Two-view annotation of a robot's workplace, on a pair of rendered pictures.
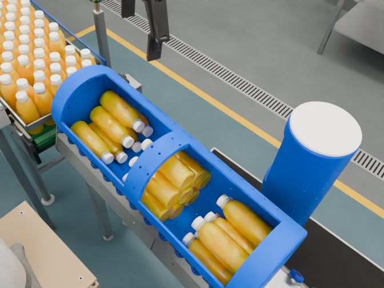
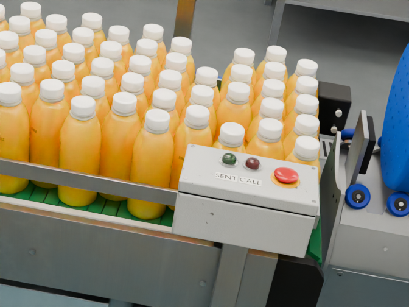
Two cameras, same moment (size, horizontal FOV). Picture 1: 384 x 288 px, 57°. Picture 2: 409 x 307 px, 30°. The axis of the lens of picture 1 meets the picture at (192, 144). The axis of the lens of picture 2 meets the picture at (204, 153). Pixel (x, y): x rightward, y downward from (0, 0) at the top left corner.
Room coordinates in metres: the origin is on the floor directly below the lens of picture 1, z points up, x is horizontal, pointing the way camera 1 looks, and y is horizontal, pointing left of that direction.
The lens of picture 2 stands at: (0.20, 1.43, 1.73)
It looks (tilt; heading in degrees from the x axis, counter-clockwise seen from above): 34 degrees down; 320
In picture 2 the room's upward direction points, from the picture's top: 10 degrees clockwise
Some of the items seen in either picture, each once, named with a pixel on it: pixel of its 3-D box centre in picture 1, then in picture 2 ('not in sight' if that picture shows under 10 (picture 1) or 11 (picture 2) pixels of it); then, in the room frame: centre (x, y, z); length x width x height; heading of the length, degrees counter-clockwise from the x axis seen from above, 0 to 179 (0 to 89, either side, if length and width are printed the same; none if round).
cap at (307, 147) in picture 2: (22, 96); (307, 146); (0.90, 0.64, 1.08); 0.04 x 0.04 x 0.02
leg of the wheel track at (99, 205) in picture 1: (101, 211); not in sight; (0.85, 0.44, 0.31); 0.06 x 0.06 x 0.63; 49
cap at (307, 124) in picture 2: (39, 87); (307, 123); (0.95, 0.59, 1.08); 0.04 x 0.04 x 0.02
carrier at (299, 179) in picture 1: (292, 187); not in sight; (0.95, -0.51, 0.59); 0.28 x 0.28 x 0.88
